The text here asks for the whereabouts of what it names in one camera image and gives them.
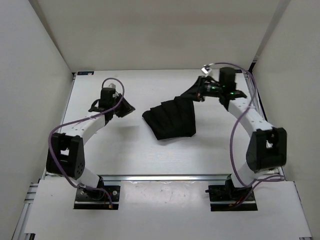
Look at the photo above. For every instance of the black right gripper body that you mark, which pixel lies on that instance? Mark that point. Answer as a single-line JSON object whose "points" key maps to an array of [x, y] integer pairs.
{"points": [[210, 90]]}

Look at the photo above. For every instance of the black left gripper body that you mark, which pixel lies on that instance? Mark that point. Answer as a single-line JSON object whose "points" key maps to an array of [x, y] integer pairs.
{"points": [[117, 100]]}

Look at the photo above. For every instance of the black pleated skirt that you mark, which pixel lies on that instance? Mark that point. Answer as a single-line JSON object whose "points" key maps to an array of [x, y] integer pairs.
{"points": [[173, 118]]}

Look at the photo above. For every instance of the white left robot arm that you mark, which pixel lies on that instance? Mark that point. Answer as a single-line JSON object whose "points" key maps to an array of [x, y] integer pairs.
{"points": [[69, 148]]}

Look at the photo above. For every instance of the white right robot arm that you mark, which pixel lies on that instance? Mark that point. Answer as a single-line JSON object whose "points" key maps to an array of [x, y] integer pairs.
{"points": [[267, 148]]}

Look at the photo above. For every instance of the blue left corner label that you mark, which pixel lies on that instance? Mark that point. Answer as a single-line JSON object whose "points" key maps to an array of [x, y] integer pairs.
{"points": [[85, 73]]}

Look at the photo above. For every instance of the white front cover board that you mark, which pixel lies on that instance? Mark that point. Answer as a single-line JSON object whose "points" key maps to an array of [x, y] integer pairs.
{"points": [[167, 211]]}

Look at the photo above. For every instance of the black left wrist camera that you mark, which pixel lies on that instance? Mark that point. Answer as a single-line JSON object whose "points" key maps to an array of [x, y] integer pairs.
{"points": [[107, 97]]}

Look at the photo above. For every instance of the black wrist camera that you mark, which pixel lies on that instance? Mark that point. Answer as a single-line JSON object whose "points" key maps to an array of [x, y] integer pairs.
{"points": [[227, 76], [107, 97]]}

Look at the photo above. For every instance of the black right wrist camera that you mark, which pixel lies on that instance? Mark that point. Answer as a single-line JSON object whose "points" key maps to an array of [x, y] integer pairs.
{"points": [[227, 76]]}

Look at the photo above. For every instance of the aluminium table frame rail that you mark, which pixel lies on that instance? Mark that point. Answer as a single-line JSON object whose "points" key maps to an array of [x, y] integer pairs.
{"points": [[127, 147]]}

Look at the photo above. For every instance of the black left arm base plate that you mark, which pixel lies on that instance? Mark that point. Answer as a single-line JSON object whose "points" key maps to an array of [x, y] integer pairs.
{"points": [[108, 199]]}

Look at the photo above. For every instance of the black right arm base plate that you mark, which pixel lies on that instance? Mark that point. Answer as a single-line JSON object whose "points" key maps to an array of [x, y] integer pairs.
{"points": [[223, 199]]}

